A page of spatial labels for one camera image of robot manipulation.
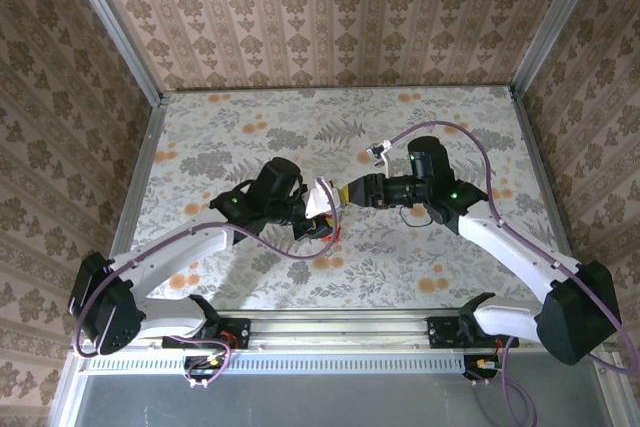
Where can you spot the red padlock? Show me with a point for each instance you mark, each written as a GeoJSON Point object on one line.
{"type": "Point", "coordinates": [334, 238]}

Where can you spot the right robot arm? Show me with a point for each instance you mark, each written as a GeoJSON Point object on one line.
{"type": "Point", "coordinates": [505, 247]}

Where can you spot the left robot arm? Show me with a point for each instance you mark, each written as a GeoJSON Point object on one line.
{"type": "Point", "coordinates": [165, 252]}

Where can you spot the floral patterned table cover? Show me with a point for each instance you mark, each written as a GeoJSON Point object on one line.
{"type": "Point", "coordinates": [200, 107]}

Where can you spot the grey metal panel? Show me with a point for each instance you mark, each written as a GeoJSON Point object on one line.
{"type": "Point", "coordinates": [350, 397]}

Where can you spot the black connector box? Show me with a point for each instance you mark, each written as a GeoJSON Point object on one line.
{"type": "Point", "coordinates": [202, 372]}
{"type": "Point", "coordinates": [475, 373]}

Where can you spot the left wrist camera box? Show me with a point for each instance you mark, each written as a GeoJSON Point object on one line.
{"type": "Point", "coordinates": [320, 199]}

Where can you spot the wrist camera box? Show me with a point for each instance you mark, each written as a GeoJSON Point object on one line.
{"type": "Point", "coordinates": [320, 199]}
{"type": "Point", "coordinates": [377, 153]}

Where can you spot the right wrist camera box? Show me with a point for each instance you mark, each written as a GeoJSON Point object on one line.
{"type": "Point", "coordinates": [377, 153]}

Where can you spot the aluminium frame rail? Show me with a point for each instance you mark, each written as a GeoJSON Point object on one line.
{"type": "Point", "coordinates": [350, 332]}

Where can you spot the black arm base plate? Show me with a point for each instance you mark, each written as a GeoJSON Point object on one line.
{"type": "Point", "coordinates": [240, 332]}
{"type": "Point", "coordinates": [440, 332]}

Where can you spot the aluminium table side rail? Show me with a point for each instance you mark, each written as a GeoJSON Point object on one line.
{"type": "Point", "coordinates": [540, 147]}
{"type": "Point", "coordinates": [142, 167]}

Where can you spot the aluminium frame post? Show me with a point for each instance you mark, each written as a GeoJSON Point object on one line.
{"type": "Point", "coordinates": [115, 27]}
{"type": "Point", "coordinates": [555, 22]}

